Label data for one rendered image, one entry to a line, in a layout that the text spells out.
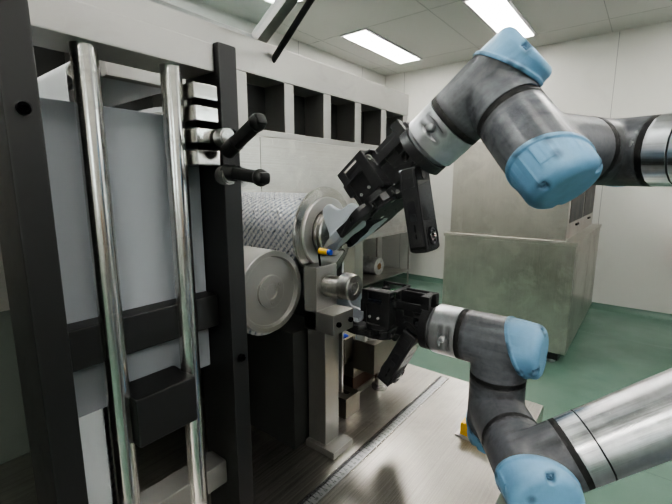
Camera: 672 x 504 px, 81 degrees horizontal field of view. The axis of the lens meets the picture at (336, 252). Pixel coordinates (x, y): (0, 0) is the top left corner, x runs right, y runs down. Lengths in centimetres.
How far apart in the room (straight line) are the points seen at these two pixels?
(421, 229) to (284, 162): 59
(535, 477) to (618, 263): 463
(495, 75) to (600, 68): 468
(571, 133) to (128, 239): 40
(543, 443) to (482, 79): 39
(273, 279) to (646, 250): 467
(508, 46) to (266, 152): 65
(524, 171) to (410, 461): 47
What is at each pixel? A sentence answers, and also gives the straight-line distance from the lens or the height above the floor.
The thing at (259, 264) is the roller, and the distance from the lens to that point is 56.
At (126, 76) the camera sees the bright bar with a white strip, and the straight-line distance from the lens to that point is 44.
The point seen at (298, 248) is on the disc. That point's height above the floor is 123.
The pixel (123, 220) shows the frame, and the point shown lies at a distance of 35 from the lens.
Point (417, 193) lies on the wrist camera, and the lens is 52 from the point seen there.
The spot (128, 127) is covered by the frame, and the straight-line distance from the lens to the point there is 35.
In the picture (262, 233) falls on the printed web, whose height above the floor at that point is 125.
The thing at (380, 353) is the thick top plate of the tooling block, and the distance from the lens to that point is 79.
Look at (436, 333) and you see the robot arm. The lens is 60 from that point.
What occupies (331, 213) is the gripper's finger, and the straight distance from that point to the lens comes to 59.
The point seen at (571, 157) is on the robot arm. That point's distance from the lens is 42.
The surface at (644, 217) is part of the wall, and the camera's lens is 501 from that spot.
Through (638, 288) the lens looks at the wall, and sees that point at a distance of 511.
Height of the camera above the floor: 133
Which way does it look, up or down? 10 degrees down
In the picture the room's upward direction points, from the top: straight up
